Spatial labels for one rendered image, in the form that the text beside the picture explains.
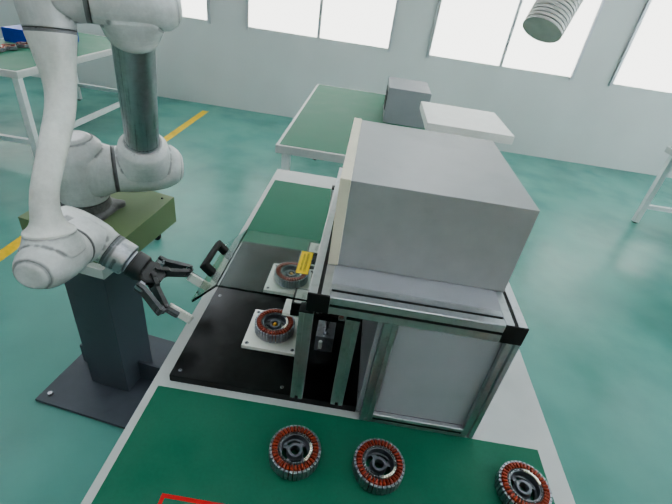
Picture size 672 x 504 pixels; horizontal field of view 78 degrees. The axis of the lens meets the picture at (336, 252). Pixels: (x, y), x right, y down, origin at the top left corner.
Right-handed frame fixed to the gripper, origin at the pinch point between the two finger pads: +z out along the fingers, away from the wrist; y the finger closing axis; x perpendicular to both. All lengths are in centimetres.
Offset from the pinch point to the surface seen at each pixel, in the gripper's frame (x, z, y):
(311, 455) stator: 15, 35, 35
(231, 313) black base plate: -2.1, 10.4, -4.9
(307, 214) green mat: 2, 22, -76
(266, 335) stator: 8.1, 19.5, 5.7
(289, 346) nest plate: 8.7, 26.6, 5.4
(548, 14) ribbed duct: 118, 48, -104
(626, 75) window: 189, 277, -472
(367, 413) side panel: 19, 47, 21
